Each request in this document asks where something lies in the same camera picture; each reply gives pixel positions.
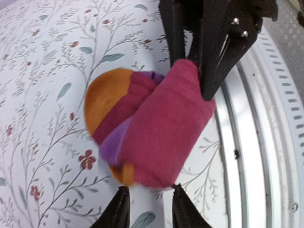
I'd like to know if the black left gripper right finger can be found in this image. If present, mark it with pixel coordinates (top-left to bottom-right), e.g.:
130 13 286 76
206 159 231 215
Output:
172 184 211 228

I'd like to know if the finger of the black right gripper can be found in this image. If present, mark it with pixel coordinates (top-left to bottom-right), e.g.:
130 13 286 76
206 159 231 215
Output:
189 0 264 102
159 0 185 67

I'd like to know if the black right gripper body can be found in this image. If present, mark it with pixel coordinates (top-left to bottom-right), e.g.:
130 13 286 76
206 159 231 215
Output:
176 0 278 31

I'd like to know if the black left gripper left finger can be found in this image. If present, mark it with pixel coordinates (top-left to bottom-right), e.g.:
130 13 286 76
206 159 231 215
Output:
90 186 130 228

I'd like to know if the maroon striped sock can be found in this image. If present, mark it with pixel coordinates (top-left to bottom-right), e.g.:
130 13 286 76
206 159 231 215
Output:
84 59 215 189

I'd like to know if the floral patterned table mat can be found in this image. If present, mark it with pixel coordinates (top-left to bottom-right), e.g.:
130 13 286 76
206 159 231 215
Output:
0 0 232 228

